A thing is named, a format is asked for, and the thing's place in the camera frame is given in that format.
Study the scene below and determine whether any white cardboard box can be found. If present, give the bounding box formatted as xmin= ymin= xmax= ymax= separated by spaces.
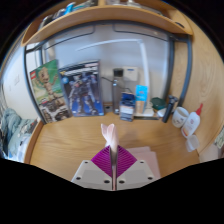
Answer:
xmin=123 ymin=66 xmax=139 ymax=83

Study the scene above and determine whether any pale pink towel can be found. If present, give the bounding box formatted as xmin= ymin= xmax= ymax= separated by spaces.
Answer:
xmin=100 ymin=123 xmax=162 ymax=179

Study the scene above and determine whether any green tree-figure toy box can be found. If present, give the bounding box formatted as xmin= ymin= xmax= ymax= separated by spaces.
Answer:
xmin=29 ymin=59 xmax=72 ymax=124

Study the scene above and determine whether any wooden wall shelf unit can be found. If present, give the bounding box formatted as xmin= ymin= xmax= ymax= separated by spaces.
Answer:
xmin=20 ymin=0 xmax=194 ymax=48

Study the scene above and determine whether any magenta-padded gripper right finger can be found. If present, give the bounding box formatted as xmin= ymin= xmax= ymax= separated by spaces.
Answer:
xmin=114 ymin=145 xmax=157 ymax=191

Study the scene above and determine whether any bed with teal blanket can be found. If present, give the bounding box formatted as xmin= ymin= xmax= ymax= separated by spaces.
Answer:
xmin=0 ymin=107 xmax=39 ymax=161

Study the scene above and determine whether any blue robot model kit box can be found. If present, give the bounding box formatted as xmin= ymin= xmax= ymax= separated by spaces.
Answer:
xmin=58 ymin=59 xmax=105 ymax=118

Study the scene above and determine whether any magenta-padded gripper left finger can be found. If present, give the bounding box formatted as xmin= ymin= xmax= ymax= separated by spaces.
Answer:
xmin=70 ymin=145 xmax=115 ymax=192

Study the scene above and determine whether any light blue and orange box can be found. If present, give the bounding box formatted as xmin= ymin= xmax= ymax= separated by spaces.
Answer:
xmin=134 ymin=84 xmax=149 ymax=116

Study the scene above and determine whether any white desk lamp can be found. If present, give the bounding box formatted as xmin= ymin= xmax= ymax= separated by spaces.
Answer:
xmin=75 ymin=38 xmax=161 ymax=120

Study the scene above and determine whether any dark grey metal frame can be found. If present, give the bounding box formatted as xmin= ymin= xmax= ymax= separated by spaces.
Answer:
xmin=23 ymin=19 xmax=194 ymax=124

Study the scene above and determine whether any small dark blue box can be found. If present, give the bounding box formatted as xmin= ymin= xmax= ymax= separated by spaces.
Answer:
xmin=118 ymin=92 xmax=137 ymax=122

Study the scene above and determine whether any clear plastic food container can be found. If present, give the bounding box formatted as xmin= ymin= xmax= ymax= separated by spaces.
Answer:
xmin=185 ymin=134 xmax=200 ymax=153

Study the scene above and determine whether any white printed mug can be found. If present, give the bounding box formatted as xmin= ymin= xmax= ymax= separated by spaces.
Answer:
xmin=171 ymin=106 xmax=190 ymax=129

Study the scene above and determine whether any white red-capped lotion bottle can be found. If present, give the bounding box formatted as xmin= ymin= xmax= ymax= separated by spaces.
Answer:
xmin=181 ymin=103 xmax=204 ymax=139

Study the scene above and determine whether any clear grey water bottle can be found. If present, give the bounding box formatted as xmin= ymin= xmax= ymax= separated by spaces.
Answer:
xmin=112 ymin=67 xmax=125 ymax=115

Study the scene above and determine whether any round dark green tin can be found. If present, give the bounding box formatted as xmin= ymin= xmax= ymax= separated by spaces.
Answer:
xmin=149 ymin=96 xmax=167 ymax=111

